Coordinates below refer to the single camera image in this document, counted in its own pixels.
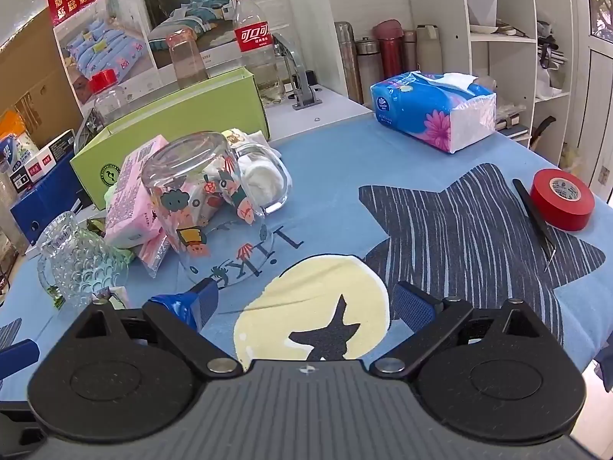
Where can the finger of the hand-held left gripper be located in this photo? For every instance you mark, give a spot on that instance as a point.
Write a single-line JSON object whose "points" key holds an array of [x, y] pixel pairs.
{"points": [[18, 359]]}

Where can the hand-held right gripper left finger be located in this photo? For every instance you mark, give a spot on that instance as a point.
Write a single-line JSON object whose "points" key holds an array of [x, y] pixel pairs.
{"points": [[203, 299]]}

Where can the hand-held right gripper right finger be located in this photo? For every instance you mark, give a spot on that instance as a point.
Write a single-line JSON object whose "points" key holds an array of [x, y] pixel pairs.
{"points": [[413, 309]]}

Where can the pack of red-striped zip bags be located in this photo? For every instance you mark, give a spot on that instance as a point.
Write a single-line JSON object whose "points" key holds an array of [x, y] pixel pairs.
{"points": [[154, 255]]}

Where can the pink tissue pack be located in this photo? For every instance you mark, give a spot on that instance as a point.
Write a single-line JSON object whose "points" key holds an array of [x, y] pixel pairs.
{"points": [[134, 187]]}

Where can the green cardboard box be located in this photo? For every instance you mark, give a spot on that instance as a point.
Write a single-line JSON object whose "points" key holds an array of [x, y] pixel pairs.
{"points": [[191, 115]]}

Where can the textured glass mug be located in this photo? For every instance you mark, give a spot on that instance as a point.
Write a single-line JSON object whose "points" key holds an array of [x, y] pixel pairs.
{"points": [[81, 263]]}

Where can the printed glass cup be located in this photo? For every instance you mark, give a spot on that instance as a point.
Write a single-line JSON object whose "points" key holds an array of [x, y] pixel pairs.
{"points": [[167, 175]]}

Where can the plain clear glass mug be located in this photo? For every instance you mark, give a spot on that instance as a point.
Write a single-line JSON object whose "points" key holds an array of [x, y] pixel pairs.
{"points": [[282, 187]]}

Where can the black tweezers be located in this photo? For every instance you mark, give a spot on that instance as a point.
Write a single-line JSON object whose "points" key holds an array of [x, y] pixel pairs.
{"points": [[530, 213]]}

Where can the blue printed blanket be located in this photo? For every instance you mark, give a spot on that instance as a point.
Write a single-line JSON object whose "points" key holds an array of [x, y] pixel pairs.
{"points": [[335, 177]]}

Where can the blue storage box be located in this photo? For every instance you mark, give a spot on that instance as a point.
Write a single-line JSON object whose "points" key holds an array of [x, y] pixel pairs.
{"points": [[43, 206]]}

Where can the red tape roll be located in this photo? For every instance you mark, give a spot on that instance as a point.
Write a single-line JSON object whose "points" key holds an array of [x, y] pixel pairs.
{"points": [[550, 206]]}

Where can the blue flowered tissue pack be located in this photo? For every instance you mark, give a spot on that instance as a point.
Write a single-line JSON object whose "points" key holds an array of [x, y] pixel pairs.
{"points": [[421, 110]]}

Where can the white black small box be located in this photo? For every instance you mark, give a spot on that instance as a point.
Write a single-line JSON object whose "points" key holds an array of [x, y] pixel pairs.
{"points": [[48, 158]]}

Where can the white blue wipes pack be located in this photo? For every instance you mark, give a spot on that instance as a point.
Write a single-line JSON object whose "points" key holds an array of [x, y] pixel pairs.
{"points": [[14, 151]]}

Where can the clear plastic bottle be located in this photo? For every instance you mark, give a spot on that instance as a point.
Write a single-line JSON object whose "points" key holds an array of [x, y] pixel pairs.
{"points": [[189, 62]]}

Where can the grey metal clamp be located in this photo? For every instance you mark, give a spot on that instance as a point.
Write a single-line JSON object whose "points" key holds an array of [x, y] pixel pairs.
{"points": [[299, 81]]}

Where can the red lid plastic jar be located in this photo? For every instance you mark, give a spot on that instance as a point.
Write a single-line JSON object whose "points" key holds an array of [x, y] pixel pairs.
{"points": [[104, 82]]}

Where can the steel thermos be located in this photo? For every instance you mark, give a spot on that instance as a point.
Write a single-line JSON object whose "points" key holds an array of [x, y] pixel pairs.
{"points": [[368, 67]]}

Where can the ribbed silver thermos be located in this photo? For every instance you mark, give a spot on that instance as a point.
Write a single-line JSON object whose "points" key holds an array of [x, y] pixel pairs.
{"points": [[348, 62]]}

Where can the brown thermos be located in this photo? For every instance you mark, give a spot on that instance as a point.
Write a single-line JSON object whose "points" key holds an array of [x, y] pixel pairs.
{"points": [[409, 52]]}

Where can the beige thermos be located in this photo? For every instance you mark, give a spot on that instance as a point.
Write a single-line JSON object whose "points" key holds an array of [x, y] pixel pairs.
{"points": [[428, 52]]}

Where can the white shelf unit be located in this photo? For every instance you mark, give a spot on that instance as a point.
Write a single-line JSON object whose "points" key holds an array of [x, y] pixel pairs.
{"points": [[512, 72]]}

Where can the red thermos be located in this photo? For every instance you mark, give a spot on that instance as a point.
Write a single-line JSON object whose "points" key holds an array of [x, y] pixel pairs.
{"points": [[389, 52]]}

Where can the clear red label soda bottle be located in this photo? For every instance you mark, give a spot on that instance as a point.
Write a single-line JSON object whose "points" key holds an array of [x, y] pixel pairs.
{"points": [[254, 38]]}

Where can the white plant pot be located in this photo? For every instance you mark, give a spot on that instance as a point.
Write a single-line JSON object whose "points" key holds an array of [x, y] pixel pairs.
{"points": [[481, 8]]}

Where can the wall poster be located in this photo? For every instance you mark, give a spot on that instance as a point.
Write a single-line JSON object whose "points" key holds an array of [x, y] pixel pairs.
{"points": [[124, 52]]}

